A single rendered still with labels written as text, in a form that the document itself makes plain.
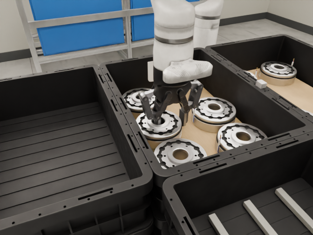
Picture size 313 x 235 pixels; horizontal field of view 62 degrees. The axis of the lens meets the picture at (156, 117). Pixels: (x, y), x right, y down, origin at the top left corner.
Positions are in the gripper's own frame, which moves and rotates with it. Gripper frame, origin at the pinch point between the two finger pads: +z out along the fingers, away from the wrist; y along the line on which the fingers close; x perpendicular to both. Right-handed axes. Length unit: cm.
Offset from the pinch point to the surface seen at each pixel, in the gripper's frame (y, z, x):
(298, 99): -37.7, 2.3, 1.1
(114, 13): -34, 25, -186
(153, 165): 11.0, -7.6, 17.2
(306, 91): -43.0, 2.3, -1.2
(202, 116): -7.0, -0.8, 1.9
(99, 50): -18, 55, -187
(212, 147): -5.9, 2.4, 8.5
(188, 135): -3.1, 2.4, 3.2
